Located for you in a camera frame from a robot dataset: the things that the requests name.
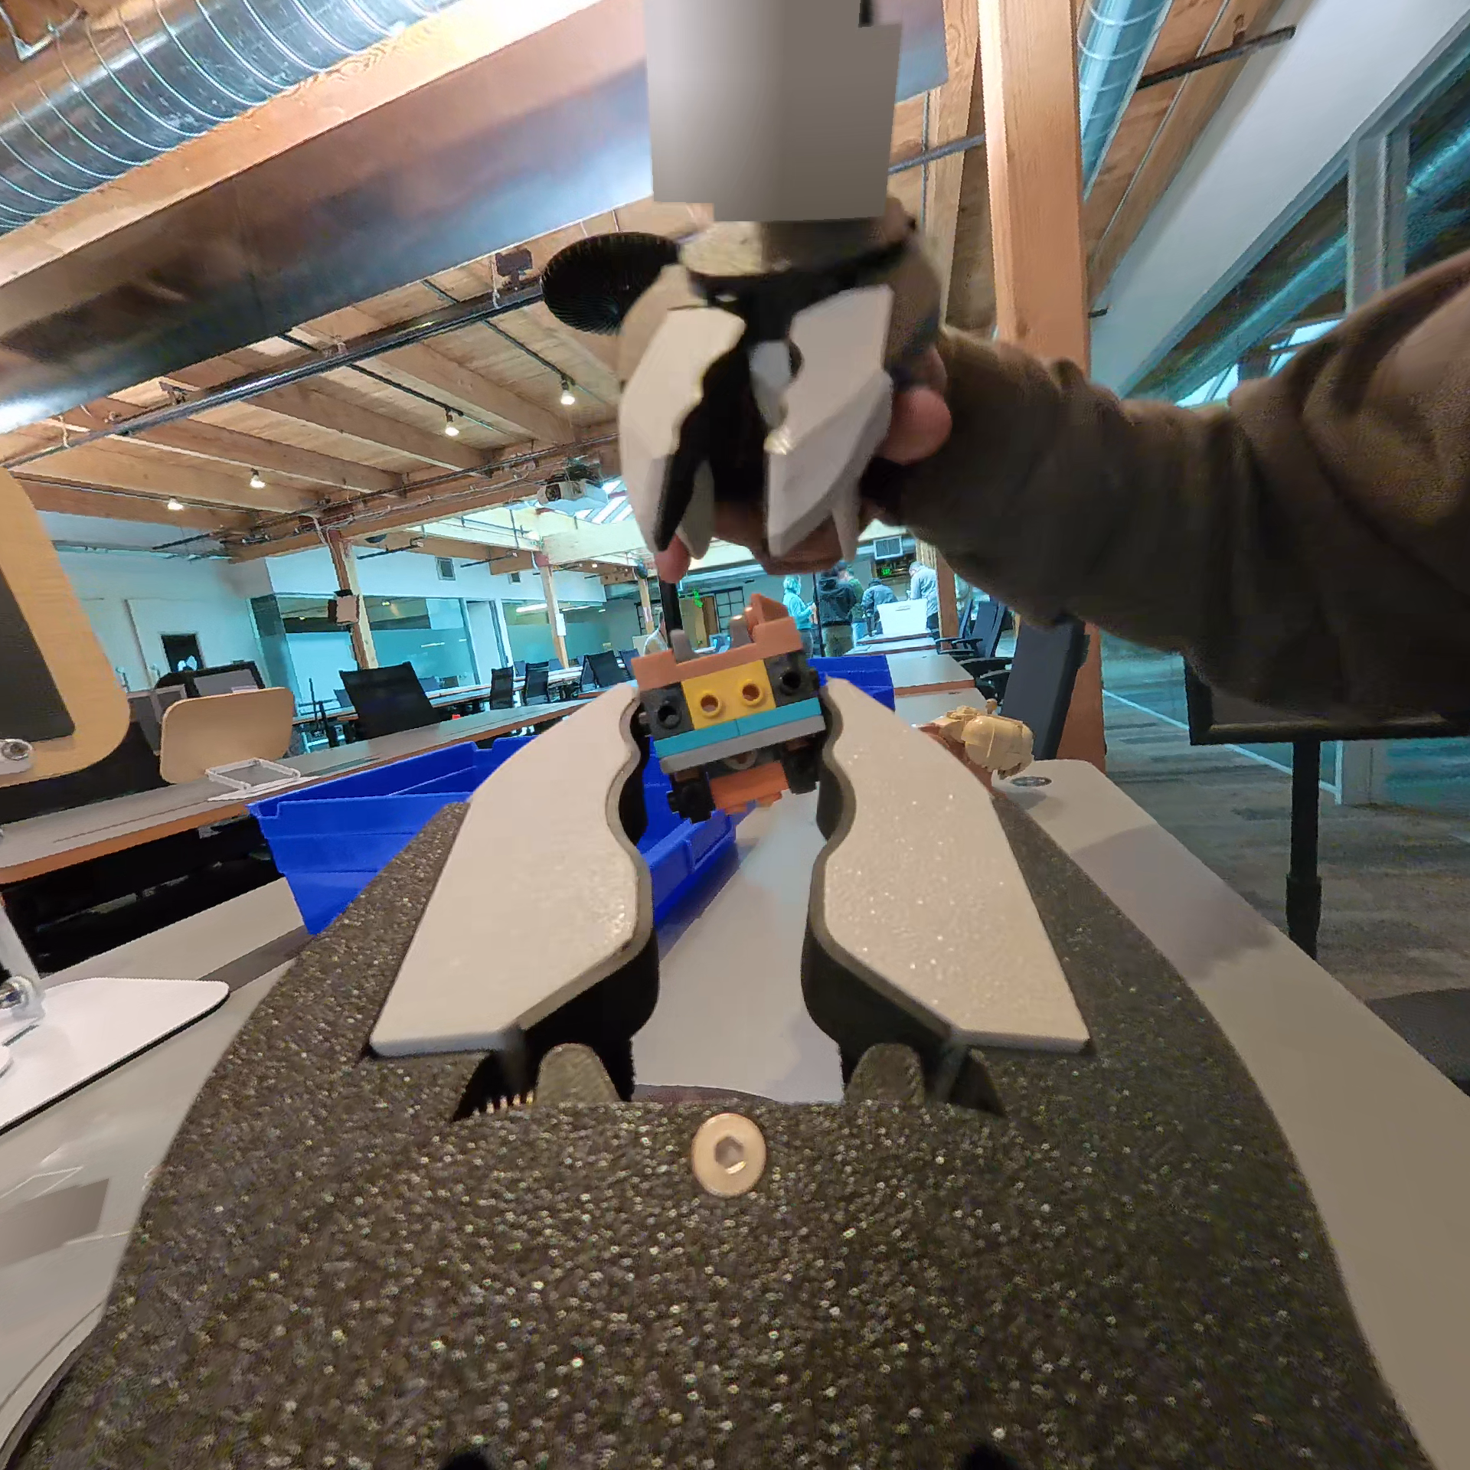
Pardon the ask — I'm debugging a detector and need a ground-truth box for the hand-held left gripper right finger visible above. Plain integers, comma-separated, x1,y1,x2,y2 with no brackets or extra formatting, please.
804,677,1092,1097

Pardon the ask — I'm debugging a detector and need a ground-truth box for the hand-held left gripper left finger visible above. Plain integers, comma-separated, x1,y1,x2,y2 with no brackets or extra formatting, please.
368,682,658,1083

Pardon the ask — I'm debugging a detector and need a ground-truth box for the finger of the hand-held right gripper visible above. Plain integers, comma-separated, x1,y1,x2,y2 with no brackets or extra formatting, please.
618,278,748,554
749,285,898,558

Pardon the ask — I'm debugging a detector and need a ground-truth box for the multicoloured brick model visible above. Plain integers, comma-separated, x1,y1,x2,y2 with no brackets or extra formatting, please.
632,595,832,819

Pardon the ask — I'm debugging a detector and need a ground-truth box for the person's right forearm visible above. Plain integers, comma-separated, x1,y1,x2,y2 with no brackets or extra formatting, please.
861,252,1470,721

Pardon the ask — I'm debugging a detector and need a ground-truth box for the grey desk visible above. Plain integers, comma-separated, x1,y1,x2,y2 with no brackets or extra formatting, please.
0,752,1470,1470

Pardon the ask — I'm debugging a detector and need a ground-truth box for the wood-edged desk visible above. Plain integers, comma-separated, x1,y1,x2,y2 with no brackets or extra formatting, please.
0,700,601,889

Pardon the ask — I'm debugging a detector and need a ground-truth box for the black floor lamp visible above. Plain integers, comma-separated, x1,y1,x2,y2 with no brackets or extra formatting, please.
539,229,693,658

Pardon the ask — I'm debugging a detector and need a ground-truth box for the tan brick fox model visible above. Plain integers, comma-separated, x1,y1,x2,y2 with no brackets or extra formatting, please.
919,703,1038,796

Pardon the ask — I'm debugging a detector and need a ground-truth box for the black monitor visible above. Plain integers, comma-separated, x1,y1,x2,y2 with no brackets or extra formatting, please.
1183,666,1470,962
338,663,445,743

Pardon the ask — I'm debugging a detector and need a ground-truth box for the wooden chair back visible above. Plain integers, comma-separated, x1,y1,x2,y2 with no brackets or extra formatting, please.
160,686,298,789

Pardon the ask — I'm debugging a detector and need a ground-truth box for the white tablet stand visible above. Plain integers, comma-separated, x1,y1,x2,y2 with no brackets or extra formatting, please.
0,906,233,1134

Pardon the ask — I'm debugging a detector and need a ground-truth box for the wooden post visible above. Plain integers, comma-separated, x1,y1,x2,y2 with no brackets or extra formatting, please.
977,0,1106,773

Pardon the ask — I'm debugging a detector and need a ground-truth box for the silver ventilation duct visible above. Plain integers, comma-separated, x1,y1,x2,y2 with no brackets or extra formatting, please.
0,0,1176,239

